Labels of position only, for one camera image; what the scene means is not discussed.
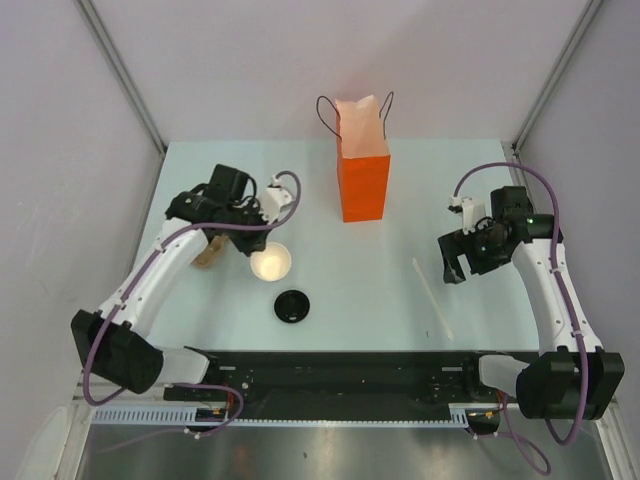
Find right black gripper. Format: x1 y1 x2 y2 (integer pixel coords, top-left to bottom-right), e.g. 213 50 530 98
439 219 511 283

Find brown paper coffee cup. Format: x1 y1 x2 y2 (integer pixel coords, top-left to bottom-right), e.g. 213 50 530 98
250 242 292 282

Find black plastic cup lid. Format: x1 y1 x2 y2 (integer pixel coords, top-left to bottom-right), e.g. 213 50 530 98
274 289 311 324

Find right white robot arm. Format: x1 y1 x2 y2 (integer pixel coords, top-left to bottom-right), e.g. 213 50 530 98
438 186 625 420

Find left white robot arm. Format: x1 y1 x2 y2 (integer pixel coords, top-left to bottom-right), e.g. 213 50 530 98
71 165 268 405

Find white wrapped straw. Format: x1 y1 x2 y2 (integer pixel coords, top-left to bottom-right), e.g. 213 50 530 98
412 257 454 341

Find brown pulp cup carrier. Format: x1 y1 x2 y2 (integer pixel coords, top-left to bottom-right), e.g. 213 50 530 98
192 235 229 269

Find orange paper bag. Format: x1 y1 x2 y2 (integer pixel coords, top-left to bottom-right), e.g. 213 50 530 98
315 92 394 223

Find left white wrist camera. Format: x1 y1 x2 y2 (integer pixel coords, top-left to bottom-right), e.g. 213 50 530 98
258 175 296 224

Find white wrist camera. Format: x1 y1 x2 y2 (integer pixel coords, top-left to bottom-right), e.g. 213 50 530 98
258 175 296 224
448 196 486 235

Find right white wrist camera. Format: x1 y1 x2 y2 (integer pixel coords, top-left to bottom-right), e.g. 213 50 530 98
448 196 486 235

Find white slotted cable duct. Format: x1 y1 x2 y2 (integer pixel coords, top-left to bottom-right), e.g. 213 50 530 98
93 406 469 429

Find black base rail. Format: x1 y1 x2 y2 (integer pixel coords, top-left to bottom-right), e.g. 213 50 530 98
99 349 581 422

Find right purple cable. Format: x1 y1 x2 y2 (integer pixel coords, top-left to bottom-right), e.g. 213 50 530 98
452 162 586 476

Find left aluminium frame post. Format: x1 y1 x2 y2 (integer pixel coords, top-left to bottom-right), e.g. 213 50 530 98
73 0 168 159

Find aluminium frame post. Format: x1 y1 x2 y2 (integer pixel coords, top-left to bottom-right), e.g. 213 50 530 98
73 0 168 159
510 0 606 155

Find right aluminium frame post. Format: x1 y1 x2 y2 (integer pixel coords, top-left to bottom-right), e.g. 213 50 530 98
510 0 606 155

